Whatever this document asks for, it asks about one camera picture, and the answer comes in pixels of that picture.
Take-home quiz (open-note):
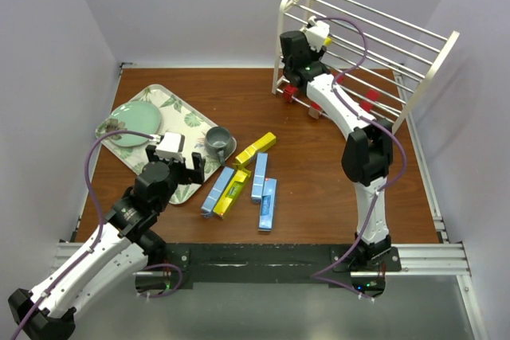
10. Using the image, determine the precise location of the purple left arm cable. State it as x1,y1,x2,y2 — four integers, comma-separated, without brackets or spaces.
10,129,185,340

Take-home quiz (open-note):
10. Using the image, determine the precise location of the green ceramic plate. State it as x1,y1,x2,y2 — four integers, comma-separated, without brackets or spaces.
98,100,162,147

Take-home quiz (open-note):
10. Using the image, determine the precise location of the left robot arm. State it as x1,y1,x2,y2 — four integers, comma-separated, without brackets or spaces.
8,145,205,339

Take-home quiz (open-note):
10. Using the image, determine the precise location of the red toothpaste box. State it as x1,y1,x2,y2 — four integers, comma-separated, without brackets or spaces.
359,89,379,113
308,103,324,119
282,84,299,103

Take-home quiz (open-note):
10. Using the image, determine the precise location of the blue toothpaste box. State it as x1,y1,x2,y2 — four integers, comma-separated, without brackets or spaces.
201,166,234,218
258,178,277,232
250,153,269,203

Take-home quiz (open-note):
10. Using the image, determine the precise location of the blue toothpaste box middle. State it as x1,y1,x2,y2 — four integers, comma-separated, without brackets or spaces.
250,153,269,203

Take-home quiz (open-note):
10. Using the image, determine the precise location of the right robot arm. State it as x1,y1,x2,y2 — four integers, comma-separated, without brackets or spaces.
279,30,393,271

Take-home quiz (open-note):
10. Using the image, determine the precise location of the blue toothpaste box left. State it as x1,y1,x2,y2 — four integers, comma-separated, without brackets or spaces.
201,166,234,218

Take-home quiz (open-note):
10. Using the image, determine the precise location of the white metal shelf rack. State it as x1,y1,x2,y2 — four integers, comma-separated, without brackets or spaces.
277,0,460,129

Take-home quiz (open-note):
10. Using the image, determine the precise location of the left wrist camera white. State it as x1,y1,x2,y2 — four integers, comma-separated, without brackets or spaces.
151,132,186,162

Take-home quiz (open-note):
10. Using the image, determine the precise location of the blue toothpaste box right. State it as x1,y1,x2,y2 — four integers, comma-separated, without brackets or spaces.
258,178,277,232

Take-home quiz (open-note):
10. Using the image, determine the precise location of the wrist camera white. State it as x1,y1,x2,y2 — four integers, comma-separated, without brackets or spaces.
151,132,186,162
303,17,330,52

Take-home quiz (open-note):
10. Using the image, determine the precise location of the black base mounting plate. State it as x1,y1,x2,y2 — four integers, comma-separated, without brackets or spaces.
162,243,402,296

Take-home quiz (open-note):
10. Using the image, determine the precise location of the grey ceramic mug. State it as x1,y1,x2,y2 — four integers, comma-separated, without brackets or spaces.
204,126,233,166

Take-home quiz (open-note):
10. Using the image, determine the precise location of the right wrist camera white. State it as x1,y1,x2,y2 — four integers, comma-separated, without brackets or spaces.
303,17,330,52

